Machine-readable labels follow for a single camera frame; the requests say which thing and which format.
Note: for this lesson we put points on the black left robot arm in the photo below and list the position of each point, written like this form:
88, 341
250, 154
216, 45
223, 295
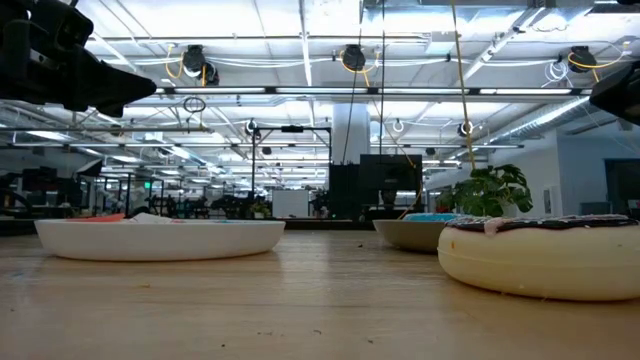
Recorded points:
10, 10

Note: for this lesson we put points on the large chocolate iced donut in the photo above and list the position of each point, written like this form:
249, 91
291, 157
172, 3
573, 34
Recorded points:
540, 265

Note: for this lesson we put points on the white round plate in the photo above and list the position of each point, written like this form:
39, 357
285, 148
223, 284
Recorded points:
150, 242

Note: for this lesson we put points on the black monitor screen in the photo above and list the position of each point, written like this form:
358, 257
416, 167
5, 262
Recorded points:
390, 172

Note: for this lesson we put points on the large blue iced donut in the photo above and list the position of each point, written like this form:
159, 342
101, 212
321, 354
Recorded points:
430, 217

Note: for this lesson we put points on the green potted plant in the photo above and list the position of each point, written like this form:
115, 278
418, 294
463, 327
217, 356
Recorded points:
490, 192

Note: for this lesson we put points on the white round column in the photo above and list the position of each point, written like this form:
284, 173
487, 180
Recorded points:
350, 130

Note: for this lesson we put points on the grey round plate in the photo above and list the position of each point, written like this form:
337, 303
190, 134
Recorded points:
405, 235

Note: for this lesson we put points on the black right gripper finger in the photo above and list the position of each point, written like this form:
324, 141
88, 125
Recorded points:
622, 95

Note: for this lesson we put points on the small red sprinkled donut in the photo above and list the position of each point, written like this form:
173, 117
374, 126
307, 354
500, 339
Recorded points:
100, 218

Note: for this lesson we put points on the black metal gantry frame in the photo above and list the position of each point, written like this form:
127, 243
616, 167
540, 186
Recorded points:
253, 160

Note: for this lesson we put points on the black equipment cabinet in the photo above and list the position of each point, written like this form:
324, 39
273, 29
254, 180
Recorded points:
344, 190

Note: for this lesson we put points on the long ceiling light bar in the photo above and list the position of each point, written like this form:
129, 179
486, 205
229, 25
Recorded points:
320, 90

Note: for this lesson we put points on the black metal table frame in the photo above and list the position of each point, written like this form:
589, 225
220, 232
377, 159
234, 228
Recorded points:
330, 224

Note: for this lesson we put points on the white board panel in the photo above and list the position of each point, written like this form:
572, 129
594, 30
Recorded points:
290, 204

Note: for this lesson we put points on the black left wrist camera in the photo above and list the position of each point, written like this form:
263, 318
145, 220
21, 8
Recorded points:
60, 22

